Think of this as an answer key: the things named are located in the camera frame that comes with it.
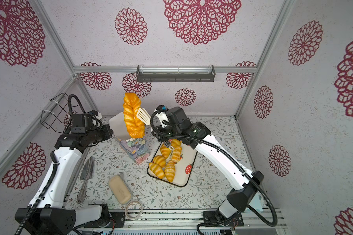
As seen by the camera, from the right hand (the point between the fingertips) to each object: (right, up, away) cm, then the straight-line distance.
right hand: (153, 129), depth 66 cm
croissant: (+3, -14, +29) cm, 33 cm away
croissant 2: (+10, -16, +28) cm, 34 cm away
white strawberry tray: (+15, -25, +26) cm, 39 cm away
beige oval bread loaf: (-20, -33, +13) cm, 40 cm away
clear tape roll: (-12, -43, +12) cm, 46 cm away
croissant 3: (0, -19, +23) cm, 30 cm away
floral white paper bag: (-11, -11, +18) cm, 24 cm away
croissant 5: (+7, -25, +20) cm, 32 cm away
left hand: (-23, -2, +10) cm, 25 cm away
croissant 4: (-1, -24, +21) cm, 32 cm away
